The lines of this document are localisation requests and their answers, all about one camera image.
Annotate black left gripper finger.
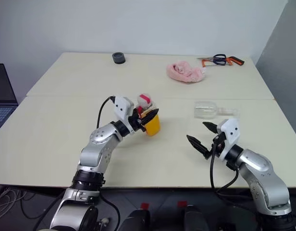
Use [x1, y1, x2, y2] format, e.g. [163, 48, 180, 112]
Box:
[140, 108, 160, 126]

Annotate clear bottle with orange drink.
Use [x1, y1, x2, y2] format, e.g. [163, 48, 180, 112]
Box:
[136, 93, 162, 137]

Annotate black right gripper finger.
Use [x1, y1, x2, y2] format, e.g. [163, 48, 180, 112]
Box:
[186, 134, 213, 160]
[202, 121, 220, 135]

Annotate dark laptop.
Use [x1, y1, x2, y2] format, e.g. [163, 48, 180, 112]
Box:
[0, 64, 19, 135]

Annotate black round cylinder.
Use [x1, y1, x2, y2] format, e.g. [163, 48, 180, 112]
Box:
[111, 51, 126, 65]

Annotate black robot body cable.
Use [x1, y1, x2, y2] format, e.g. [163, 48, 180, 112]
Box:
[99, 192, 121, 231]

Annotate white floor cables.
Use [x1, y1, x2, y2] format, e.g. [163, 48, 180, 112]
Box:
[0, 187, 31, 210]

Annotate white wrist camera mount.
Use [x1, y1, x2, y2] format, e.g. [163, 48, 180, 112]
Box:
[216, 118, 240, 161]
[113, 96, 135, 126]

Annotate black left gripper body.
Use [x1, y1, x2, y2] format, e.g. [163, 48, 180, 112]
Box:
[128, 109, 148, 133]

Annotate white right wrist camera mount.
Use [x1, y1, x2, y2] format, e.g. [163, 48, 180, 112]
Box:
[216, 118, 240, 161]

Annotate blue handled scissors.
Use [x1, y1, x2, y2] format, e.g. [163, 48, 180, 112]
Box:
[197, 54, 227, 65]

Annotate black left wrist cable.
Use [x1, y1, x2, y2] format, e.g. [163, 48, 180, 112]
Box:
[97, 96, 116, 129]

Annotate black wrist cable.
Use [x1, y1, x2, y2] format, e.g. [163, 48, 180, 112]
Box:
[97, 96, 116, 129]
[210, 143, 257, 207]

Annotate orange black hacksaw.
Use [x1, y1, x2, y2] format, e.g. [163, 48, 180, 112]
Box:
[202, 56, 245, 68]

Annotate dark rounded shape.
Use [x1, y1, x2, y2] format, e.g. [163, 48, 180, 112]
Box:
[120, 209, 151, 231]
[184, 204, 210, 231]

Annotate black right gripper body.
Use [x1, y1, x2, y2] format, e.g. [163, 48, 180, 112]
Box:
[211, 133, 226, 158]

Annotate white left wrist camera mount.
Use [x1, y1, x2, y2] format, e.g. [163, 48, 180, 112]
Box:
[113, 96, 135, 126]

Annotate clear empty plastic bottle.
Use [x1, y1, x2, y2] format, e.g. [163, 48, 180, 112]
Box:
[193, 101, 240, 120]

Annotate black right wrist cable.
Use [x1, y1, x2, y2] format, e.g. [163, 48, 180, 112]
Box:
[210, 143, 257, 207]

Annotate pink towel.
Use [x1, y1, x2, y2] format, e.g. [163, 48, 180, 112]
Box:
[166, 60, 207, 84]

